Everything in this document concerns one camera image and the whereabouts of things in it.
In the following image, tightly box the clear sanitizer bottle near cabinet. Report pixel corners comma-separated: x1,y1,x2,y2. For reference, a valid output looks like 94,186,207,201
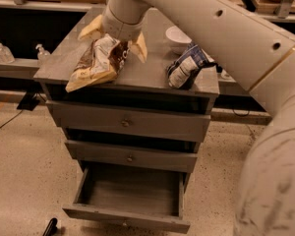
35,43,50,62

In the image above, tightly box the clear sanitizer bottle far left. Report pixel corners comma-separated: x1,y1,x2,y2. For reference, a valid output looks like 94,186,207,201
0,41,15,63

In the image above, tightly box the white bowl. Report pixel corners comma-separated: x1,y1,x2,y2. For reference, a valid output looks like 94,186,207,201
165,26,192,55

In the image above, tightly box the blue white chip bag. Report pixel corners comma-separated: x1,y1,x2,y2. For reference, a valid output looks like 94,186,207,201
166,42,216,89

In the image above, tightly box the grey wooden drawer cabinet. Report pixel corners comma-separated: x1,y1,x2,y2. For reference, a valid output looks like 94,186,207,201
33,6,220,186

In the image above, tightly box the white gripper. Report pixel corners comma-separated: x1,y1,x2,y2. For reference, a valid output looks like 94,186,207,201
78,7,148,63

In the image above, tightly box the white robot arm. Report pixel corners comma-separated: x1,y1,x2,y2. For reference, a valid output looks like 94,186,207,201
80,0,295,236

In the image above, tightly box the white pump lotion bottle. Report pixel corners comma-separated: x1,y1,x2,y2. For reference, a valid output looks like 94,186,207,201
221,70,232,80

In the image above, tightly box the black object bottom edge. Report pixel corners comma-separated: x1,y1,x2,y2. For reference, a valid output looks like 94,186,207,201
42,217,58,236

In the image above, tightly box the brown chip bag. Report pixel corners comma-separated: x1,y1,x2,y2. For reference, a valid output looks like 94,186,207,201
65,34,129,92

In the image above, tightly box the grey open bottom drawer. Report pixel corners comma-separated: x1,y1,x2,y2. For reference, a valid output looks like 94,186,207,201
63,162,190,233

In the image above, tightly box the black floor cable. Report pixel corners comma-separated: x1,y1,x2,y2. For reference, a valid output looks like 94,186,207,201
0,110,24,141

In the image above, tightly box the grey middle drawer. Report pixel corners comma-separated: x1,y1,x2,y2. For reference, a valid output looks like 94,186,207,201
65,140,197,173

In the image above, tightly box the grey metal shelf rail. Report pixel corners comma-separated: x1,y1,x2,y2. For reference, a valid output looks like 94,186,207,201
0,59,249,97

